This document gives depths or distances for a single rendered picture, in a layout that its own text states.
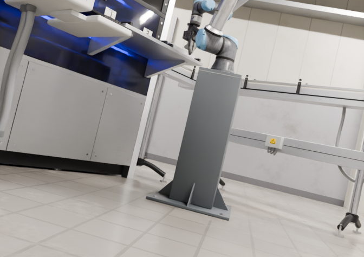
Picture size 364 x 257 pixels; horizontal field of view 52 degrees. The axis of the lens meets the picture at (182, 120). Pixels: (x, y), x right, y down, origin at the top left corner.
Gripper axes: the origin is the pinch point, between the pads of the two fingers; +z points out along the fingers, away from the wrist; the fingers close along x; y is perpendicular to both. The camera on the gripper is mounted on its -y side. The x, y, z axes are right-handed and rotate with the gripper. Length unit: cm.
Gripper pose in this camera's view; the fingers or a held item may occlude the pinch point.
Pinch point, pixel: (190, 52)
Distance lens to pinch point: 244.6
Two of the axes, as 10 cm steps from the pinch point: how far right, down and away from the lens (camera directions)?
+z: -2.2, 9.7, -0.5
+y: -7.6, -1.4, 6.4
